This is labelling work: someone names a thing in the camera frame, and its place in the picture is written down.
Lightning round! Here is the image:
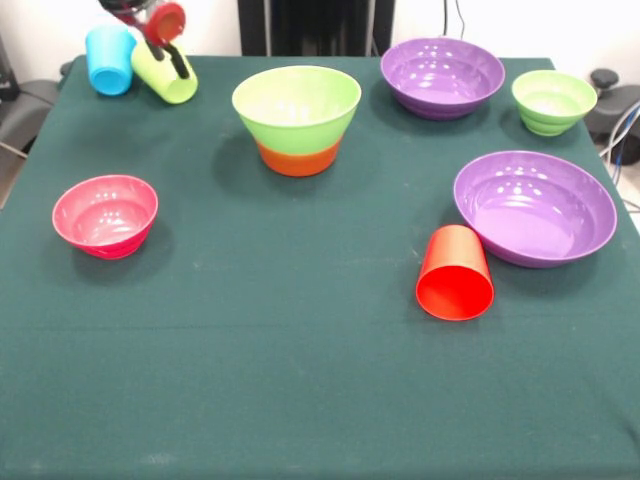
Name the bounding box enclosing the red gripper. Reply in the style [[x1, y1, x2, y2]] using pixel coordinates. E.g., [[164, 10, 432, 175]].
[[113, 1, 193, 81]]

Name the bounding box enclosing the blue cable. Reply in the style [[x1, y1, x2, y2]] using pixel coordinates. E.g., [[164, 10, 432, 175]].
[[610, 99, 640, 169]]

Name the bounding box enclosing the yellow-green cup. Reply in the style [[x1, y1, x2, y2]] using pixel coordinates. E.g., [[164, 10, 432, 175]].
[[130, 38, 200, 106]]

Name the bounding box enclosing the orange bowl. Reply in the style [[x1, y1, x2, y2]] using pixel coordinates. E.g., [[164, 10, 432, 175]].
[[256, 137, 344, 178]]

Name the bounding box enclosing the black chair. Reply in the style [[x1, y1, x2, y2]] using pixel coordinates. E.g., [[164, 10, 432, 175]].
[[588, 68, 640, 166], [0, 34, 74, 157]]

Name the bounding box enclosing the black cable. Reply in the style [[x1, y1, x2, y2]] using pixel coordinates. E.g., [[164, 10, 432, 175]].
[[442, 0, 469, 41]]

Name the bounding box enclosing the purple bowl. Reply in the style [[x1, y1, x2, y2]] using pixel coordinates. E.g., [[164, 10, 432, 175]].
[[379, 37, 506, 121], [453, 150, 619, 269]]

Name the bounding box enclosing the red cup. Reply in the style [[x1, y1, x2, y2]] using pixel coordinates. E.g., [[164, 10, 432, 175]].
[[415, 224, 496, 322]]

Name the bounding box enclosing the dark green tablecloth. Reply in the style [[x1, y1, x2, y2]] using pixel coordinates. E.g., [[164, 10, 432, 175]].
[[0, 53, 640, 480]]

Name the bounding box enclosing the pink bowl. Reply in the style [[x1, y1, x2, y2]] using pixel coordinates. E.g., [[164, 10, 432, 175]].
[[51, 174, 160, 261]]

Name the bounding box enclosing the large green bowl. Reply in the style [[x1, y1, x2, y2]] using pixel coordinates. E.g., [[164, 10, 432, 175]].
[[231, 65, 363, 154]]

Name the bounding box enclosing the small green bowl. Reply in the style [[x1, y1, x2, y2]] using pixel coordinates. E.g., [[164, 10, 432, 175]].
[[511, 69, 599, 137]]

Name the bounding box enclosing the blue cup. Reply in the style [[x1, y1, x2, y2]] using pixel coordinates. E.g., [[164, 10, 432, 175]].
[[84, 27, 138, 97]]

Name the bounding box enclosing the white cable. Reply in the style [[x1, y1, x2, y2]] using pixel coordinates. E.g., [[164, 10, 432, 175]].
[[598, 112, 640, 159]]

